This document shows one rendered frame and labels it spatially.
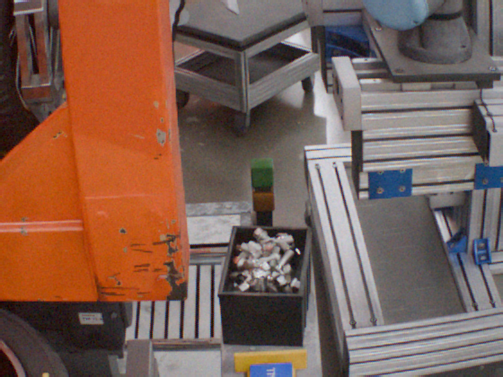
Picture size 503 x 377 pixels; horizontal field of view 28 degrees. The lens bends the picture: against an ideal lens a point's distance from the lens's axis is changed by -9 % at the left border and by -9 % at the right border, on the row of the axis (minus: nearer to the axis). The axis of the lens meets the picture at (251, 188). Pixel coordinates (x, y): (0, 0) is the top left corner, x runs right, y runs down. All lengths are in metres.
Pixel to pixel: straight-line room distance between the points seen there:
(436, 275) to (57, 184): 0.99
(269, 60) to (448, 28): 1.73
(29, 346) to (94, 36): 0.56
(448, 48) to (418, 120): 0.17
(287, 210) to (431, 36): 1.19
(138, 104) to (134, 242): 0.25
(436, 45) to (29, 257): 0.82
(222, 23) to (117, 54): 1.73
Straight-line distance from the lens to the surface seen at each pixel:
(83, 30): 1.56
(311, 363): 1.77
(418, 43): 1.91
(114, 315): 2.09
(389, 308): 2.26
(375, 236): 2.48
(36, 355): 1.75
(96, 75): 1.59
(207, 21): 3.30
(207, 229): 2.76
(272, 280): 1.78
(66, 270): 1.79
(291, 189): 3.04
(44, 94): 2.04
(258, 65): 3.52
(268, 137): 3.30
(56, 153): 1.69
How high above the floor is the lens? 1.63
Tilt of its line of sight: 32 degrees down
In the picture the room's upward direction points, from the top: 3 degrees counter-clockwise
